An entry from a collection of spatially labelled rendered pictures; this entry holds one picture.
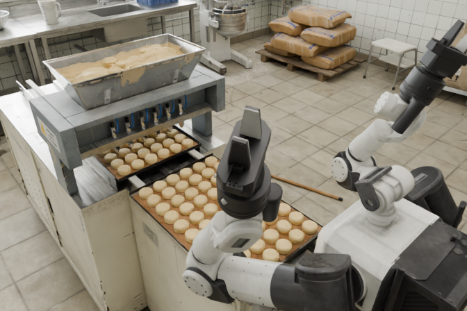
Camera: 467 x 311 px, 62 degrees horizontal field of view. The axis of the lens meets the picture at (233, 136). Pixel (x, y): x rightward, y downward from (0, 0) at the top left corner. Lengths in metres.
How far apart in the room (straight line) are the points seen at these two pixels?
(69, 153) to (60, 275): 1.23
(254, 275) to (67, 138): 0.85
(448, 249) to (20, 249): 2.42
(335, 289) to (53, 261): 2.10
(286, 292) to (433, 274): 0.28
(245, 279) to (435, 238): 0.40
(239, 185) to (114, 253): 1.34
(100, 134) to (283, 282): 1.00
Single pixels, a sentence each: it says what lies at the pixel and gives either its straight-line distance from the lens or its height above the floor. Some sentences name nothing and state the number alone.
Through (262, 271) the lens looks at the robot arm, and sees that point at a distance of 0.85.
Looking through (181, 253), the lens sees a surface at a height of 0.79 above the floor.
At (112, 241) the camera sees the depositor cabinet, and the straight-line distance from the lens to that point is 1.78.
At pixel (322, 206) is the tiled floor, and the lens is 2.85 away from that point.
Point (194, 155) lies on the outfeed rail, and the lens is 1.69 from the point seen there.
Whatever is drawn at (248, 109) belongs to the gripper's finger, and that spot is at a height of 1.60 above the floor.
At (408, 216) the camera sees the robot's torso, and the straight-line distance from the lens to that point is 0.97.
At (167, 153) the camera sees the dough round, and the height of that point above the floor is 0.92.
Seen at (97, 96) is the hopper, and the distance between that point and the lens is 1.49.
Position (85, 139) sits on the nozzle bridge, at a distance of 1.57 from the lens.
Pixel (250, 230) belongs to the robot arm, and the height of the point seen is 1.35.
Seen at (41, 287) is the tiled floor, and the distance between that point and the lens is 2.56.
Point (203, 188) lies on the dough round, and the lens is 1.47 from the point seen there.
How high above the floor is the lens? 1.84
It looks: 31 degrees down
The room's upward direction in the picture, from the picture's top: straight up
